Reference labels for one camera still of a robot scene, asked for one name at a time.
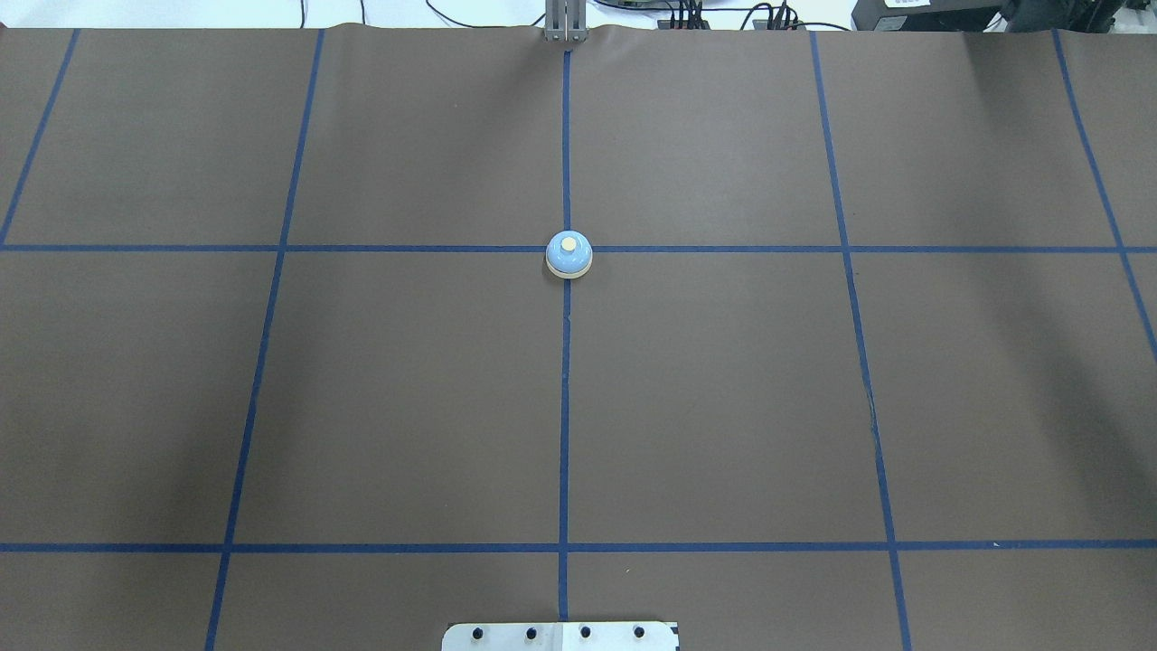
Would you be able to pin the black box with label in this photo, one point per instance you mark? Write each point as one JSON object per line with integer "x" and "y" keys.
{"x": 924, "y": 16}

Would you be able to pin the aluminium frame post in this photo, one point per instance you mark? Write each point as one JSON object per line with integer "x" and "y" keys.
{"x": 565, "y": 21}

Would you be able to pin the blue service bell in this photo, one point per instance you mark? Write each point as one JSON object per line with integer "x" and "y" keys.
{"x": 569, "y": 255}

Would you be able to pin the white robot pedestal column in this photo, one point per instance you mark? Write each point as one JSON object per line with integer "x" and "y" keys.
{"x": 591, "y": 635}

